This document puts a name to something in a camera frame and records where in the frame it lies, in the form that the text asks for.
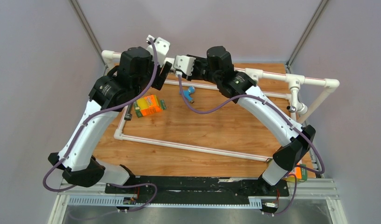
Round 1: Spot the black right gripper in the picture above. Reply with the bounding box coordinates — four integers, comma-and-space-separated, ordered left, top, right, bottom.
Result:
180, 57, 219, 86

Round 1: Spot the black long-handle water faucet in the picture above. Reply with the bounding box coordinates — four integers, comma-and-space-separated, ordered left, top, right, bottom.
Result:
123, 103, 133, 121

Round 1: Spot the white PVC pipe frame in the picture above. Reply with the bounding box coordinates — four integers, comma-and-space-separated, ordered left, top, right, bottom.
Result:
114, 68, 339, 163

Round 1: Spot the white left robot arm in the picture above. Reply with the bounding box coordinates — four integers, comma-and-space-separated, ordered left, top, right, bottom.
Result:
48, 42, 172, 194

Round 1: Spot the orange box near right arm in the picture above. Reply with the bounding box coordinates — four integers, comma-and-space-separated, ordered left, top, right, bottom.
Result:
285, 163, 308, 183

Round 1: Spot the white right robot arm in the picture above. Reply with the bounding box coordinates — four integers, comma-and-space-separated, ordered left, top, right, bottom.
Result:
175, 46, 316, 196

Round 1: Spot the blue water faucet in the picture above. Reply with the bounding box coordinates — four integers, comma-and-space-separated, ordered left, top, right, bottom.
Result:
179, 86, 195, 104

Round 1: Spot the white water faucet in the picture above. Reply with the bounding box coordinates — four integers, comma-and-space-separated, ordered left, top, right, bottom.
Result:
287, 87, 308, 115

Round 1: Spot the orange green carton box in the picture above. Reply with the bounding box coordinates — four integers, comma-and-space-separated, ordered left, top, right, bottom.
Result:
133, 94, 167, 118

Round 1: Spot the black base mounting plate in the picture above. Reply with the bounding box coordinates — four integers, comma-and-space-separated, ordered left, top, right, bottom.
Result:
105, 175, 289, 205

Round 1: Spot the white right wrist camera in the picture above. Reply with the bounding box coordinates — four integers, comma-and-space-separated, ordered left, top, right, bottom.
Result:
173, 56, 196, 76

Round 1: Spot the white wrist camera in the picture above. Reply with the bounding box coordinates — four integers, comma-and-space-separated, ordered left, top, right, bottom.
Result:
146, 35, 171, 67
173, 56, 196, 76

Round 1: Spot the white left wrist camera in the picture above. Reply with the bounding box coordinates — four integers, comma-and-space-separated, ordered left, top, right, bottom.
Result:
146, 35, 171, 67

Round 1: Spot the aluminium frame rail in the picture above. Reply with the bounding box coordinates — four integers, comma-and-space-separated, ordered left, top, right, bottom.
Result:
48, 176, 347, 224

